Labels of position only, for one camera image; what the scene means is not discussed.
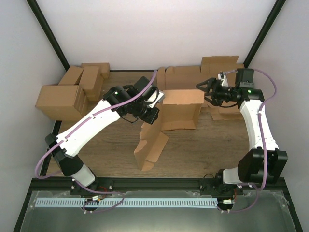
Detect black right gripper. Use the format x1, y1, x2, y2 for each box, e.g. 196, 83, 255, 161
196, 78, 238, 107

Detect brown cardboard box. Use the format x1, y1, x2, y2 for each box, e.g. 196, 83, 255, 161
134, 89, 204, 171

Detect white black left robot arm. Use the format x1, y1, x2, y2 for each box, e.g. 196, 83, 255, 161
45, 76, 165, 195

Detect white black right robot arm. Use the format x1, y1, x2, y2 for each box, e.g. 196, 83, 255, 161
196, 68, 288, 195

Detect small folded cardboard box rear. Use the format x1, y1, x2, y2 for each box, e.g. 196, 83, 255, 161
81, 62, 110, 79

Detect large folded cardboard box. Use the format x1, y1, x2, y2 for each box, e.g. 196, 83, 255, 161
35, 85, 88, 121

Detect stack of flat cardboard blanks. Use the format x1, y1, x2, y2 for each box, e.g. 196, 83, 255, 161
157, 56, 244, 120

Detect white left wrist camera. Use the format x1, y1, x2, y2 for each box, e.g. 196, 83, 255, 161
146, 90, 165, 108

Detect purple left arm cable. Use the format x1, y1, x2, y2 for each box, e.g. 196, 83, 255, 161
35, 70, 159, 215

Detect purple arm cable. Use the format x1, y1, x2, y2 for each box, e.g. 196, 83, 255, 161
35, 70, 159, 215
221, 68, 278, 214

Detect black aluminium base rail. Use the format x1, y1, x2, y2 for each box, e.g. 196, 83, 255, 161
70, 176, 285, 196

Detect black right frame post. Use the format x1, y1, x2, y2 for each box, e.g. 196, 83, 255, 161
243, 0, 286, 68

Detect black frame post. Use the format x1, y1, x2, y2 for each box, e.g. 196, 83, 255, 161
243, 0, 286, 68
26, 0, 70, 71

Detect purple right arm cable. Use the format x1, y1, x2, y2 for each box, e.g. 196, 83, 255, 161
221, 68, 278, 214

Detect light blue slotted cable duct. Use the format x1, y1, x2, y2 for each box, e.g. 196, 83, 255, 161
34, 197, 218, 208

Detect black left frame post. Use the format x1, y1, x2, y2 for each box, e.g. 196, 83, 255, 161
26, 0, 70, 71

